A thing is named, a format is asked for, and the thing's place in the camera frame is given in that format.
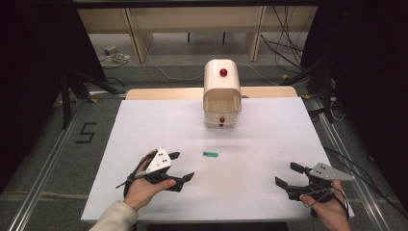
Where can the yellow tape marker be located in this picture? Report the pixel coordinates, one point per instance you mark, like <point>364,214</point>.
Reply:
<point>93,100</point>
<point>306,96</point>
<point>285,77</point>

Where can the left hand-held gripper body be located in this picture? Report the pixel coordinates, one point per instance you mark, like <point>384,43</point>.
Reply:
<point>159,161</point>

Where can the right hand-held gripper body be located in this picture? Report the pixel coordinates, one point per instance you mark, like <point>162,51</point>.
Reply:
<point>324,174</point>

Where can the grey power adapter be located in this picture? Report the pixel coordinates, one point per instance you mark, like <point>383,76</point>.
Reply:
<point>110,50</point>

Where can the black curtain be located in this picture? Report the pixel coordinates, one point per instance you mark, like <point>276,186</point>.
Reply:
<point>35,80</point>
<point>372,96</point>

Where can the person's left hand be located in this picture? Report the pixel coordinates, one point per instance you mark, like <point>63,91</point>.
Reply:
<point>144,191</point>

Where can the person's right hand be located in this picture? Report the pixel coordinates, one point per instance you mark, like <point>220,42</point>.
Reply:
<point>330,213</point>

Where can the cream storage box with drawer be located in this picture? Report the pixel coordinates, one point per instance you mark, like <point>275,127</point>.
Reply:
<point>221,91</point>

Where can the light wooden desk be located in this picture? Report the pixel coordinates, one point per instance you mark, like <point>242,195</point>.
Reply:
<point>195,19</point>

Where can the black metal stand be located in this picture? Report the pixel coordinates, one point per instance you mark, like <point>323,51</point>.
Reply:
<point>325,86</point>
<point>69,96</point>

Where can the small teal stick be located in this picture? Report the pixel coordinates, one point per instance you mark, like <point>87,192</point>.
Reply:
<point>210,154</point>

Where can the aluminium floor rail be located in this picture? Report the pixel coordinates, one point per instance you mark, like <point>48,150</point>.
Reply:
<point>41,179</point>
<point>356,179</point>

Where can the white table cover sheet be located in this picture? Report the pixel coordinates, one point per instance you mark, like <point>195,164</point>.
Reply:
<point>224,179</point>

